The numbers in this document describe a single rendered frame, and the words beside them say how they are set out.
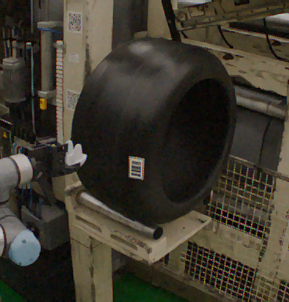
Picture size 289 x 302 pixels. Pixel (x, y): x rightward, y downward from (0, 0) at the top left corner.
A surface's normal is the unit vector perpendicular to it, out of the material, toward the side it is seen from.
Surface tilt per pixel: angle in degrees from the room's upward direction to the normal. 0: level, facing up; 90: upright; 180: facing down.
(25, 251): 90
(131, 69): 35
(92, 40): 90
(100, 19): 90
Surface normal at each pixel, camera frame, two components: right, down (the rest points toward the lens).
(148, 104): 0.15, -0.04
